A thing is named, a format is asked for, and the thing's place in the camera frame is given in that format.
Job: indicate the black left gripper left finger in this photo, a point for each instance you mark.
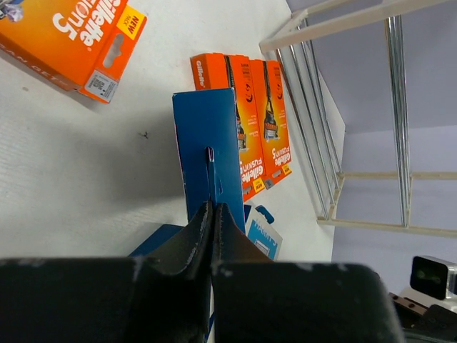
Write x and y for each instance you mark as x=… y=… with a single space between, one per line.
x=70 y=299

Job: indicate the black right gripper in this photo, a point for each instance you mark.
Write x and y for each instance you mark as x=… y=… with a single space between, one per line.
x=435 y=324

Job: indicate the orange Gillette Fusion5 box right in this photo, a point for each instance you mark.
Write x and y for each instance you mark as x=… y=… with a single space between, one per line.
x=272 y=119

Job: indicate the cream metal-rod shelf rack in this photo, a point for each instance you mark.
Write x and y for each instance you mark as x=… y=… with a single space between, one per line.
x=345 y=72

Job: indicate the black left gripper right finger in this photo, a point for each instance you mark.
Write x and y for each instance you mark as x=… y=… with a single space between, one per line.
x=257 y=300

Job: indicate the blue Harry's razor box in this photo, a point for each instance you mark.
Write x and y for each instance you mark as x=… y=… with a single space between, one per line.
x=259 y=230
x=210 y=157

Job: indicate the orange Gillette Fusion5 box left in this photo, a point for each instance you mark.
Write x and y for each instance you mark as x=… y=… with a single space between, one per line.
x=81 y=46

